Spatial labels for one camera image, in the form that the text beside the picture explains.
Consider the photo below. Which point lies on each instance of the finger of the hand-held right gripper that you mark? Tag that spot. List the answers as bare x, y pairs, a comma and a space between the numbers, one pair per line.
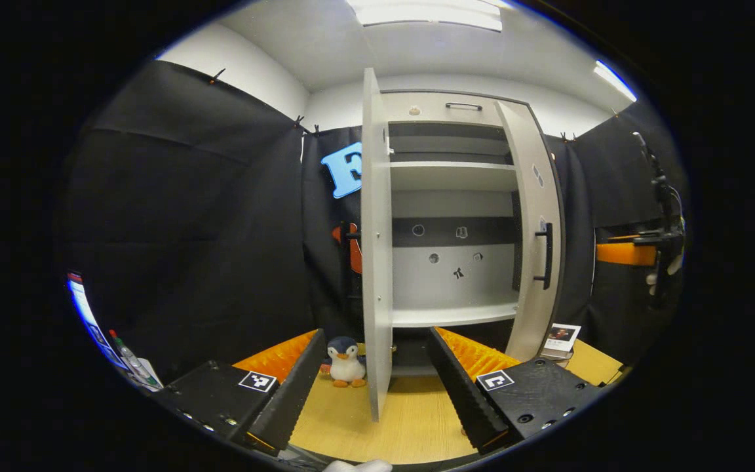
626, 237
623, 254

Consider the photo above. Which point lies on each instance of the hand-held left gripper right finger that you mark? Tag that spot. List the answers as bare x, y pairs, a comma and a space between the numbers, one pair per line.
459, 387

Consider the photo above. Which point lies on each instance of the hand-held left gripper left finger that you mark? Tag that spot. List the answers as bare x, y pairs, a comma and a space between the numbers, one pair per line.
292, 387

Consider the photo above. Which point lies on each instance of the grey cabinet door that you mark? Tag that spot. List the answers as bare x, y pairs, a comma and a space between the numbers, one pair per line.
376, 262
535, 196

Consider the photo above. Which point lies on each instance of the grey cabinet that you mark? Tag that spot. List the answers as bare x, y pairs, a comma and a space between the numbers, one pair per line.
449, 177

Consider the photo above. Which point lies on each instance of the small clear bottle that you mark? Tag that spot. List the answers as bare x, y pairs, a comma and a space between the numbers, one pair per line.
132, 360

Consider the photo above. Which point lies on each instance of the grey cabinet drawer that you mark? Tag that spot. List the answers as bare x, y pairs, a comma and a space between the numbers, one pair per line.
430, 111

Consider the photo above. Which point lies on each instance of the penguin plush toy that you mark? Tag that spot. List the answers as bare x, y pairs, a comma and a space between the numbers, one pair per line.
346, 367

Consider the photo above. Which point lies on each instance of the small ceiling light panel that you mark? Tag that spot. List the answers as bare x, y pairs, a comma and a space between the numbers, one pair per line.
613, 80

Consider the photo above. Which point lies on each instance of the black backdrop cloth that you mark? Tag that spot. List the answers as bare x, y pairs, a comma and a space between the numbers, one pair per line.
187, 229

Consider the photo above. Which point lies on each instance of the computer monitor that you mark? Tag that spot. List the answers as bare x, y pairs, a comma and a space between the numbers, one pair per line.
89, 314

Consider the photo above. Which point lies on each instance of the large ceiling light panel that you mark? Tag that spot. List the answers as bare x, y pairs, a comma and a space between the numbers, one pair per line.
426, 13

